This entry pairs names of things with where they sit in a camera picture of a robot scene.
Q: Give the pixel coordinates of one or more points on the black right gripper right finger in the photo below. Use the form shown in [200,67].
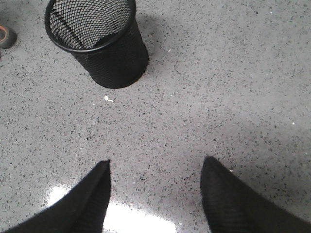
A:
[231,206]

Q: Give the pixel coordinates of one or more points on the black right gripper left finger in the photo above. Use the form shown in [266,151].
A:
[81,210]

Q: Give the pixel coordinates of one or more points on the grey and orange scissors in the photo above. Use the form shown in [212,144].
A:
[8,37]

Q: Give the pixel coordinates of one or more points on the black mesh pen bucket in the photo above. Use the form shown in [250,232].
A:
[102,35]

